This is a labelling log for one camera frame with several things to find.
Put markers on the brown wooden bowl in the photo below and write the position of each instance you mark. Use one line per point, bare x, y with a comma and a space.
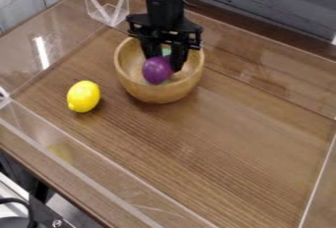
174, 88

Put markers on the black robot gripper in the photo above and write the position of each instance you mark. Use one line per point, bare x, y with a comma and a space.
162, 24

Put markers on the black metal bracket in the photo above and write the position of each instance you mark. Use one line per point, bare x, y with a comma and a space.
45, 217

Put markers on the green rectangular block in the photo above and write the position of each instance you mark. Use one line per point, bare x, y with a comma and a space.
165, 52

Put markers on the clear acrylic tray enclosure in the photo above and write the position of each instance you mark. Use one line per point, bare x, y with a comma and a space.
238, 156

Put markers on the purple toy eggplant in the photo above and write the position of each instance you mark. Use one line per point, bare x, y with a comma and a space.
156, 69

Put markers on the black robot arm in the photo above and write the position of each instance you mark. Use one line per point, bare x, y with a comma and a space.
162, 25

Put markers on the yellow toy lemon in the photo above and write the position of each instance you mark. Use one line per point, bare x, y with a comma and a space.
82, 96

